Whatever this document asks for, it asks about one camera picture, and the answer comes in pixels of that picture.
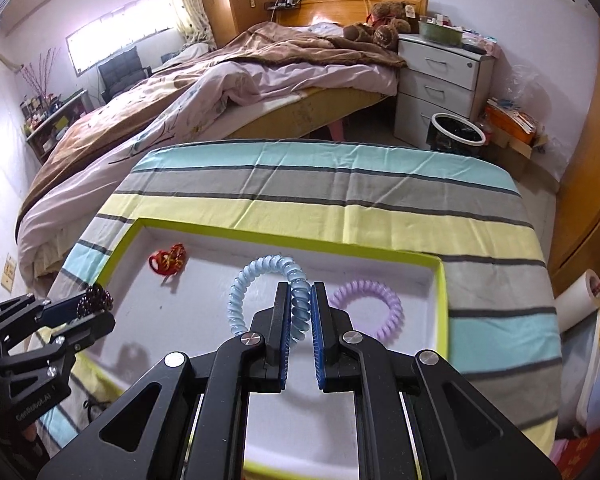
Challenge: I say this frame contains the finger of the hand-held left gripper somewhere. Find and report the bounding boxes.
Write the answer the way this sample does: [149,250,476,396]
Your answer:
[0,311,117,387]
[0,292,106,350]

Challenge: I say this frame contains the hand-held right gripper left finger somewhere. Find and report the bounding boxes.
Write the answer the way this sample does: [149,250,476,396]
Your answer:
[36,282,292,480]

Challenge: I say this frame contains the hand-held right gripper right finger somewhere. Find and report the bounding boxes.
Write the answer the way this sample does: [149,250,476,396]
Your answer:
[310,282,563,480]

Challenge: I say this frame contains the dark beaded hair tie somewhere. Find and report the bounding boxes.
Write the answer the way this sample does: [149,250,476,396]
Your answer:
[72,283,114,318]

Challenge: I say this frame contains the blue spiral hair tie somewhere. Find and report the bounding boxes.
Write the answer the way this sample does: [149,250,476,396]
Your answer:
[227,255,312,348]

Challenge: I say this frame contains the purple spiral hair tie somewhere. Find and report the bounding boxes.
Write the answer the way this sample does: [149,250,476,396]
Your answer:
[327,281,403,342]

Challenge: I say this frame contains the white tray with green rim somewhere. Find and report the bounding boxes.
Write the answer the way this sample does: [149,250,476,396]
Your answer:
[80,217,450,479]

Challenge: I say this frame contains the red knot ornament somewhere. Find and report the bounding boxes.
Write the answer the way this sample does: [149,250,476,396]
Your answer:
[148,243,187,276]

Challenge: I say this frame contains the striped cloth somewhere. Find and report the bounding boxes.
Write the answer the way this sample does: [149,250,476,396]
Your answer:
[27,139,563,480]

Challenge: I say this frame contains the cluttered desk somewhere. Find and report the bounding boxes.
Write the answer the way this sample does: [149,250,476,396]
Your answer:
[20,89,91,163]

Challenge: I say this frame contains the dried branches in vase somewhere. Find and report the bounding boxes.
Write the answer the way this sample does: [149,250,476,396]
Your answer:
[20,49,61,98]

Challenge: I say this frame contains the black office chair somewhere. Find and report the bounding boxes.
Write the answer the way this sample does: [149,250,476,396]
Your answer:
[97,46,153,106]

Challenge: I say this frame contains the white trash bin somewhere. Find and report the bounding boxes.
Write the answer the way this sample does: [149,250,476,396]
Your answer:
[430,112,489,153]

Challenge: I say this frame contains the pink floral duvet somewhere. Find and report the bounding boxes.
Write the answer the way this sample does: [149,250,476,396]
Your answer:
[17,42,398,281]

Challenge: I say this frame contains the white paper roll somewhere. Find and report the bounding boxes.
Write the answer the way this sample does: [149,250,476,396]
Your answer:
[555,269,600,331]

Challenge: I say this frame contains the red patterned box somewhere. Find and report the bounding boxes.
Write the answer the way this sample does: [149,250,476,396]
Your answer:
[550,430,600,480]

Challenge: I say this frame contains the window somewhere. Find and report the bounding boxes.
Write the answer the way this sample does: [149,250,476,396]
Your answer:
[66,0,176,78]

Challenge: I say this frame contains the white drawer nightstand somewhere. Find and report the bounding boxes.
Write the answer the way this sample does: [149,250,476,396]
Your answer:
[394,34,496,150]

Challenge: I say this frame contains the cardboard box with books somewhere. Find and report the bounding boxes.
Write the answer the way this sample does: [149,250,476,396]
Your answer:
[482,97,548,171]

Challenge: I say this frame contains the brown blanket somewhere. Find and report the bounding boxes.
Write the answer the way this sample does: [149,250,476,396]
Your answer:
[17,22,408,221]

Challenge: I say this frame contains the wooden door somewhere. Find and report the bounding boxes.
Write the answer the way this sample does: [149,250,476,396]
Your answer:
[547,20,600,296]

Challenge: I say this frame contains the brown teddy bear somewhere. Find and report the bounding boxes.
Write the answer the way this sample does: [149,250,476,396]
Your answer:
[342,1,413,50]

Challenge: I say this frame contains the patterned curtain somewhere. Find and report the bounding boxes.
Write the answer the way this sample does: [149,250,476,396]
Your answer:
[157,0,216,43]

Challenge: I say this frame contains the green basin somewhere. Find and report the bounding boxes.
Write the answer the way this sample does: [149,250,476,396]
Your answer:
[418,19,463,46]

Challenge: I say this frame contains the wooden bed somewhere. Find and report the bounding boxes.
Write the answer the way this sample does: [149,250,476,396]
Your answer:
[17,0,428,281]

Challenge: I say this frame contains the clear plastic bag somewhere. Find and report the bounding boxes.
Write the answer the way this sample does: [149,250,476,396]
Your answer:
[510,65,551,106]

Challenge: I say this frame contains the wooden wardrobe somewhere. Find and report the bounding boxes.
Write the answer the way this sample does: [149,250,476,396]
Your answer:
[192,0,283,48]

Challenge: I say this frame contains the wall socket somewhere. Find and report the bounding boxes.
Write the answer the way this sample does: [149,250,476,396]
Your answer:
[0,254,19,291]

